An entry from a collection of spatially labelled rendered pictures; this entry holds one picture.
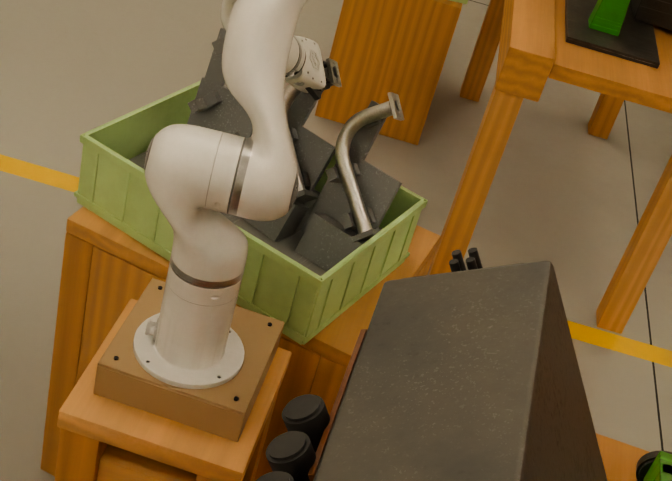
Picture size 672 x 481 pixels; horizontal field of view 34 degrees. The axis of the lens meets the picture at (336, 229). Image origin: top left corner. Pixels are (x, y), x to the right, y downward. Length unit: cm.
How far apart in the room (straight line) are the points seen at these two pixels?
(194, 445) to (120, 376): 17
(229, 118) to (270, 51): 78
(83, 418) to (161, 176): 45
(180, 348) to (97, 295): 63
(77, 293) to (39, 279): 98
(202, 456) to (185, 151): 51
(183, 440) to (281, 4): 72
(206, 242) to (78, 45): 304
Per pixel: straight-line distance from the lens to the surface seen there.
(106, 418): 186
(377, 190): 227
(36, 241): 357
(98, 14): 496
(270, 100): 163
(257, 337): 196
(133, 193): 228
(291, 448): 92
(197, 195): 164
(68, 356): 259
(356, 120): 225
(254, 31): 163
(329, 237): 225
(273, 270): 211
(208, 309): 176
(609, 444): 208
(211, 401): 182
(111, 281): 238
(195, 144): 163
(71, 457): 194
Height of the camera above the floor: 221
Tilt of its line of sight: 35 degrees down
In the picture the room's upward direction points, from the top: 16 degrees clockwise
